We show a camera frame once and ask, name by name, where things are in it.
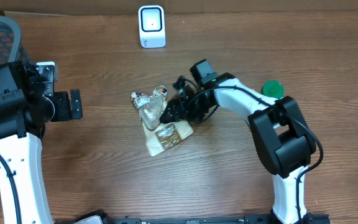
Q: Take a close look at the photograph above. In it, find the beige granola bag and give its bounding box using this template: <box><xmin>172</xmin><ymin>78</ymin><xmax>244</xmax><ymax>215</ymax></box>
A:
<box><xmin>131</xmin><ymin>85</ymin><xmax>193</xmax><ymax>156</ymax></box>

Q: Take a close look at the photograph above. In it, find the green lid jar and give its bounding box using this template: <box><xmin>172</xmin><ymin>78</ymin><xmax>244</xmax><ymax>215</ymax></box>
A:
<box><xmin>260</xmin><ymin>80</ymin><xmax>284</xmax><ymax>99</ymax></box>

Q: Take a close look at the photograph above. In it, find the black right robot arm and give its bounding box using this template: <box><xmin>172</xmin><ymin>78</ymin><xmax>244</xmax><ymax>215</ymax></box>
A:
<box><xmin>160</xmin><ymin>59</ymin><xmax>321</xmax><ymax>223</ymax></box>

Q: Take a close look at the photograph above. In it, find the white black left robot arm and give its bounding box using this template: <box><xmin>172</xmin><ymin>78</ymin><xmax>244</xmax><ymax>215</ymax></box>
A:
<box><xmin>0</xmin><ymin>61</ymin><xmax>83</xmax><ymax>223</ymax></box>

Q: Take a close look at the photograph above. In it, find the white barcode scanner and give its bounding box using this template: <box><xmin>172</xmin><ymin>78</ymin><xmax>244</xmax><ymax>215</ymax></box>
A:
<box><xmin>138</xmin><ymin>5</ymin><xmax>166</xmax><ymax>49</ymax></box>

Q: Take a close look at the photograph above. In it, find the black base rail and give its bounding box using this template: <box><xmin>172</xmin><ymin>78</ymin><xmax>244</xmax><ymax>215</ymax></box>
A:
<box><xmin>54</xmin><ymin>208</ymin><xmax>332</xmax><ymax>224</ymax></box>

